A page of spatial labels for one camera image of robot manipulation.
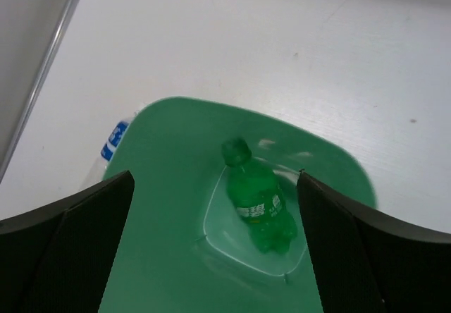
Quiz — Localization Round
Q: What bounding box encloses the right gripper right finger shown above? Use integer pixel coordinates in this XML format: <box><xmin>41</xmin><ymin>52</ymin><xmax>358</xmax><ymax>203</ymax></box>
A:
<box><xmin>297</xmin><ymin>171</ymin><xmax>450</xmax><ymax>312</ymax></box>

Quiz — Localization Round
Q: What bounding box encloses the green soda bottle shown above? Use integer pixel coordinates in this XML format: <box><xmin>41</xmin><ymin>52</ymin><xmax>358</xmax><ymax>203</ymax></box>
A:
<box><xmin>221</xmin><ymin>137</ymin><xmax>298</xmax><ymax>255</ymax></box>

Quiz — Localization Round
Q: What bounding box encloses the blue label plastic bottle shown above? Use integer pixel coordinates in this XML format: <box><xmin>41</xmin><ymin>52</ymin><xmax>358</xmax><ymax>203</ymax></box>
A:
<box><xmin>80</xmin><ymin>112</ymin><xmax>137</xmax><ymax>190</ymax></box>

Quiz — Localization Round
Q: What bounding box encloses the green plastic bin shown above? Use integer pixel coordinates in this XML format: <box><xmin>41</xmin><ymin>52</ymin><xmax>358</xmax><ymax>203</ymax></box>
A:
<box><xmin>100</xmin><ymin>97</ymin><xmax>376</xmax><ymax>312</ymax></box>

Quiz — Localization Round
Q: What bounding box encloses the aluminium left rail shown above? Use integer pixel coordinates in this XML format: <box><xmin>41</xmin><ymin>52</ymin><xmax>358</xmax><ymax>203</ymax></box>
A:
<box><xmin>1</xmin><ymin>0</ymin><xmax>79</xmax><ymax>173</ymax></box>

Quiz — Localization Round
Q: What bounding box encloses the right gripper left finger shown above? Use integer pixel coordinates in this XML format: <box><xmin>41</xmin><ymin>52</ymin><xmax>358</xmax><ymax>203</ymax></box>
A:
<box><xmin>1</xmin><ymin>171</ymin><xmax>135</xmax><ymax>312</ymax></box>

